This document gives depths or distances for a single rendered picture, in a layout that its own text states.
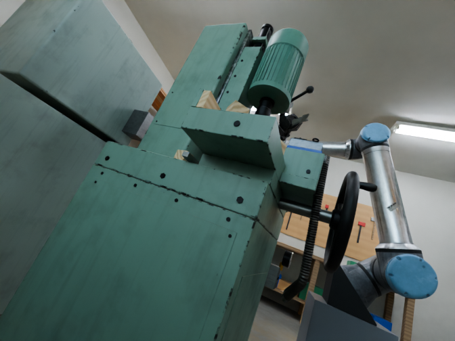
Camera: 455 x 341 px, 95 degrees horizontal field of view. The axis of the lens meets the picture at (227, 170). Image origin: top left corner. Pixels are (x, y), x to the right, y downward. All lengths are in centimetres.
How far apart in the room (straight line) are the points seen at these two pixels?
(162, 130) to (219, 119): 43
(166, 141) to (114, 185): 25
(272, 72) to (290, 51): 12
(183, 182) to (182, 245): 16
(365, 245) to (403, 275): 307
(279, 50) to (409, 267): 94
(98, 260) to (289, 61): 90
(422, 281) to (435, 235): 346
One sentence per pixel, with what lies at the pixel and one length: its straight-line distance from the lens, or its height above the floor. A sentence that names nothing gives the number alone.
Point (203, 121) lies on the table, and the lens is 48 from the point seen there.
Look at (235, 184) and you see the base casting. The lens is 50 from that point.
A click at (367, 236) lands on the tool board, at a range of 415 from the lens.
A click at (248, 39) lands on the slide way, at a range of 111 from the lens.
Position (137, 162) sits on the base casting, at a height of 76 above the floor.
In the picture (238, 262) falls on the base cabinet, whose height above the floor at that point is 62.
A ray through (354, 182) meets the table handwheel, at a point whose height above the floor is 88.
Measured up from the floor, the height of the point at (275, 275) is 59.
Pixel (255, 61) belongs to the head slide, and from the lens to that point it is 98.
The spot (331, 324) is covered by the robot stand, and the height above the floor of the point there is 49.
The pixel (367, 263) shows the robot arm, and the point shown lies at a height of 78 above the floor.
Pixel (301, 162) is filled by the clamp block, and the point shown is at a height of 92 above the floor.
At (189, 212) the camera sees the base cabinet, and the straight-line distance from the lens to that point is 53.
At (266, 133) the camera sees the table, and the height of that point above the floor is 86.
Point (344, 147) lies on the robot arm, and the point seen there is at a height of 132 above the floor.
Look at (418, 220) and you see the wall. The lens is 448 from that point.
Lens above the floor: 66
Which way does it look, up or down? 16 degrees up
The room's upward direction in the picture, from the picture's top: 22 degrees clockwise
